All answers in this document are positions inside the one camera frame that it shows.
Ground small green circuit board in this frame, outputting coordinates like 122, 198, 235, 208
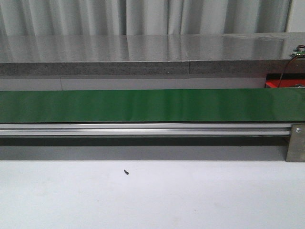
290, 45, 305, 58

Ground metal conveyor support bracket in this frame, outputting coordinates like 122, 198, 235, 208
286, 124, 305, 162

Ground grey stone counter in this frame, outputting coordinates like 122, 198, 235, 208
0, 32, 305, 76

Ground red bin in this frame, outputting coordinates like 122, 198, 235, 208
265, 73, 305, 88

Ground grey curtain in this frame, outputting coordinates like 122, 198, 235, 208
0, 0, 291, 36

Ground green conveyor belt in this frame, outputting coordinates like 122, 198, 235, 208
0, 88, 305, 123

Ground aluminium conveyor side rail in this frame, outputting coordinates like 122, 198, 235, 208
0, 123, 292, 136

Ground red and black wire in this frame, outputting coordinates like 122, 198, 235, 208
277, 44, 305, 88

